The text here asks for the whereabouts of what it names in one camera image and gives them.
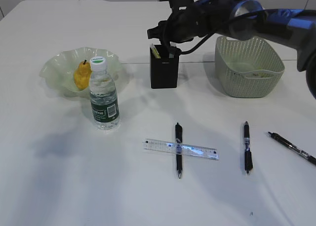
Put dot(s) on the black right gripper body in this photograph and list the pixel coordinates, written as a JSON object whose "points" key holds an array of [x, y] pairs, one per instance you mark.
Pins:
{"points": [[178, 28]]}

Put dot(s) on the yellow utility knife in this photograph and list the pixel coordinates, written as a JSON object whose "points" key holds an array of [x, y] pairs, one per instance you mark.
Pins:
{"points": [[155, 51]]}

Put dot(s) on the clear water bottle green label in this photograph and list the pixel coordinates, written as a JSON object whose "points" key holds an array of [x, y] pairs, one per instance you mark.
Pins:
{"points": [[103, 95]]}

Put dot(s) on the yellow pear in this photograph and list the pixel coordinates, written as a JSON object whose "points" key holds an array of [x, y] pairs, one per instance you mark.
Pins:
{"points": [[82, 75]]}

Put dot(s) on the clear plastic ruler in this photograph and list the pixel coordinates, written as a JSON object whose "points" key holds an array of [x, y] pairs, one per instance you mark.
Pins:
{"points": [[189, 150]]}

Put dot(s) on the black pen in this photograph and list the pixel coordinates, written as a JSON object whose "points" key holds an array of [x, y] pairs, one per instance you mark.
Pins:
{"points": [[178, 139], [286, 143], [248, 165]]}

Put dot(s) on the yellow white waste paper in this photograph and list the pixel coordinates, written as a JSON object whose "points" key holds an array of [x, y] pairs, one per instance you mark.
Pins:
{"points": [[261, 74]]}

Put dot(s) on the blue black right robot arm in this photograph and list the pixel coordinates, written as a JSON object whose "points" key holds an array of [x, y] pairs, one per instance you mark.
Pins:
{"points": [[241, 20]]}

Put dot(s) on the black square pen holder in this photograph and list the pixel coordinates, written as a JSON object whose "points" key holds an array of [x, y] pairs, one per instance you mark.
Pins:
{"points": [[163, 70]]}

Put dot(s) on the green plastic woven basket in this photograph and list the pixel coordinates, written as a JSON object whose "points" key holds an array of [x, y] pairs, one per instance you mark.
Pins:
{"points": [[236, 60]]}

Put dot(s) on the black pen under ruler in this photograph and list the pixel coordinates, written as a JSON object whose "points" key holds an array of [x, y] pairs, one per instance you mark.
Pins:
{"points": [[178, 139]]}

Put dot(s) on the pale green wavy glass plate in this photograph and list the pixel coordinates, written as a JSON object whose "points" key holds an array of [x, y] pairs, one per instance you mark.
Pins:
{"points": [[58, 71]]}

